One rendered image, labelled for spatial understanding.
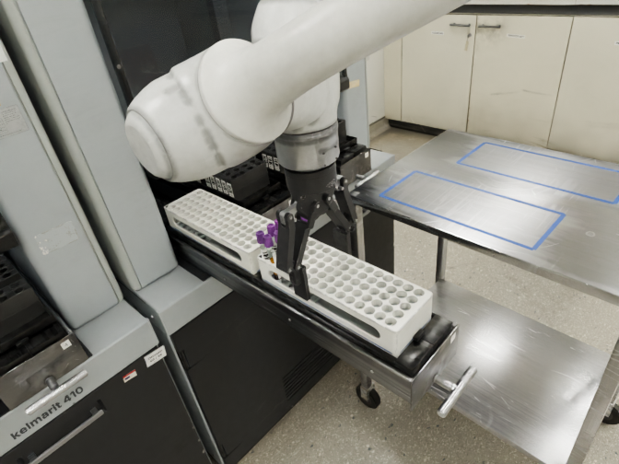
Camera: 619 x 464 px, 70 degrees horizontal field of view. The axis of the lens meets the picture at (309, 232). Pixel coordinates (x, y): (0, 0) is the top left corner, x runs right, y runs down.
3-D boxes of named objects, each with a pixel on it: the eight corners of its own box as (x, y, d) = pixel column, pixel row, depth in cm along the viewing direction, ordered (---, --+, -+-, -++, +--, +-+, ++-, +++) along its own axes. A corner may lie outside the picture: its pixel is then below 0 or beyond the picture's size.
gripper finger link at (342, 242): (332, 228, 75) (335, 226, 76) (335, 261, 79) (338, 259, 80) (346, 235, 74) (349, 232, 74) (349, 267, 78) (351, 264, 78)
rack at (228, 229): (170, 229, 101) (162, 206, 97) (205, 210, 106) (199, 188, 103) (254, 279, 83) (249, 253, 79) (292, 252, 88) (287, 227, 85)
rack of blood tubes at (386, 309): (261, 283, 82) (255, 256, 78) (298, 255, 87) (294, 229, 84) (396, 363, 64) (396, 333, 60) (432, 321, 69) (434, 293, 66)
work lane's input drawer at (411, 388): (164, 252, 106) (152, 221, 101) (210, 225, 114) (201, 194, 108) (437, 432, 62) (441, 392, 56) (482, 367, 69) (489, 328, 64)
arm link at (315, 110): (297, 104, 66) (235, 137, 58) (282, -13, 57) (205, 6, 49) (358, 112, 60) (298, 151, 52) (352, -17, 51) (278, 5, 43)
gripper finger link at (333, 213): (305, 193, 68) (310, 186, 68) (334, 226, 77) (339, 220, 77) (324, 201, 65) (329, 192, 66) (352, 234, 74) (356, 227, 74)
